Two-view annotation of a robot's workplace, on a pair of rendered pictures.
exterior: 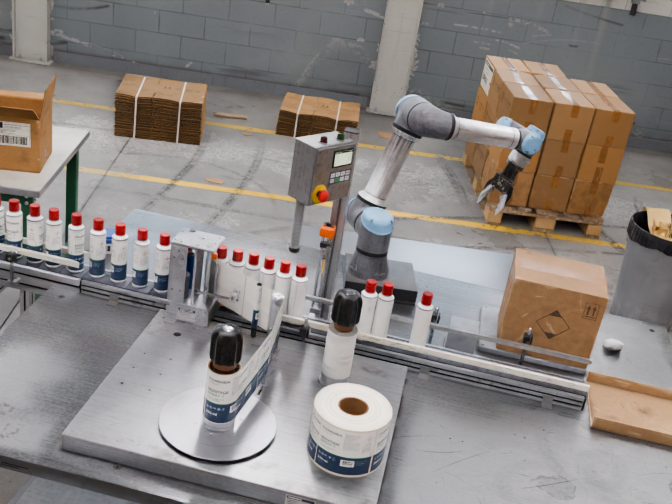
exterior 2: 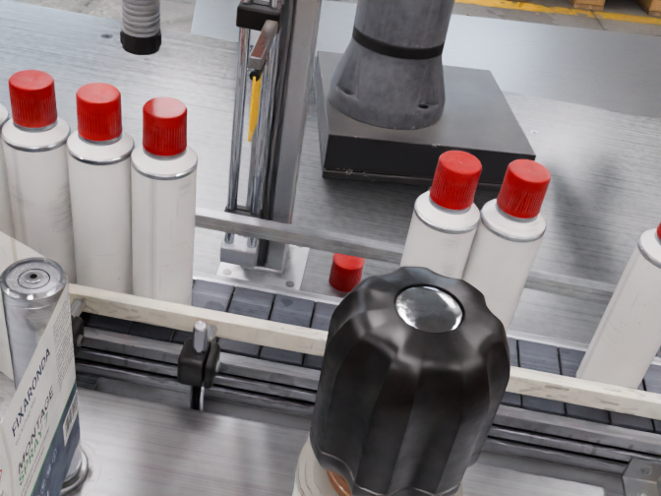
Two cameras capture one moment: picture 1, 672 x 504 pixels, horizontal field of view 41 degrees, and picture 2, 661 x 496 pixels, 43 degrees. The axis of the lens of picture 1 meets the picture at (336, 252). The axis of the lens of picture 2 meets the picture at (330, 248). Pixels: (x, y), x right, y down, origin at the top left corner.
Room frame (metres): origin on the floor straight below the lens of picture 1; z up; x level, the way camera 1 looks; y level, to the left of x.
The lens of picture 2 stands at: (1.91, 0.02, 1.41)
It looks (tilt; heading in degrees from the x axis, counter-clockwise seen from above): 38 degrees down; 354
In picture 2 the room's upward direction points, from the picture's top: 10 degrees clockwise
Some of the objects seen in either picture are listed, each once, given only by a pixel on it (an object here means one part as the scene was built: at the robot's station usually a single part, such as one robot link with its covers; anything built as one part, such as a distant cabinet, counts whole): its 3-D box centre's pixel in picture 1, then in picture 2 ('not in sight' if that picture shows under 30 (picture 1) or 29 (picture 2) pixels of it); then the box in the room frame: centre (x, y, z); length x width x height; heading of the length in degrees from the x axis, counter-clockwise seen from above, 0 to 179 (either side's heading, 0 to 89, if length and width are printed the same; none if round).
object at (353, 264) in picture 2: not in sight; (346, 270); (2.58, -0.08, 0.85); 0.03 x 0.03 x 0.03
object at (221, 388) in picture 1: (223, 376); not in sight; (1.88, 0.23, 1.04); 0.09 x 0.09 x 0.29
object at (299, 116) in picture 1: (319, 118); not in sight; (7.01, 0.32, 0.11); 0.65 x 0.54 x 0.22; 90
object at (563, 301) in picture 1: (550, 307); not in sight; (2.65, -0.74, 0.99); 0.30 x 0.24 x 0.27; 83
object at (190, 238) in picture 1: (198, 239); not in sight; (2.41, 0.42, 1.14); 0.14 x 0.11 x 0.01; 83
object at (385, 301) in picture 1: (383, 312); (495, 273); (2.43, -0.18, 0.98); 0.05 x 0.05 x 0.20
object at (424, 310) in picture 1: (422, 321); (644, 303); (2.41, -0.30, 0.98); 0.05 x 0.05 x 0.20
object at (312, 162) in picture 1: (322, 168); not in sight; (2.55, 0.08, 1.38); 0.17 x 0.10 x 0.19; 138
